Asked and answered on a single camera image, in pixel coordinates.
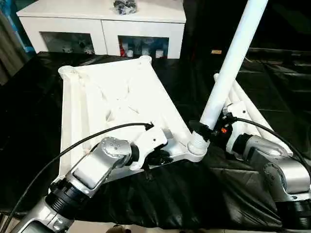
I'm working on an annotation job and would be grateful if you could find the white plastic table top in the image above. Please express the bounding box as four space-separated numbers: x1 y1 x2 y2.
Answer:
52 55 210 185

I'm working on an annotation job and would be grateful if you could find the black table mat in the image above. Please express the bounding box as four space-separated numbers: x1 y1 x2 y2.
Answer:
0 50 311 230

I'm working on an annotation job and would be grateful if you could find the grey curtain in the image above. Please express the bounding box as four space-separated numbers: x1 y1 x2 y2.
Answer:
0 0 34 86

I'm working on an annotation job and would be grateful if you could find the white glass-door cabinet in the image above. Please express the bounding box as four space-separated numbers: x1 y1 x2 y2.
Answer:
16 0 187 60

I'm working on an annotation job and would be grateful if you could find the bag of black parts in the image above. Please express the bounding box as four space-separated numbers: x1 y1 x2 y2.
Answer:
113 0 139 14

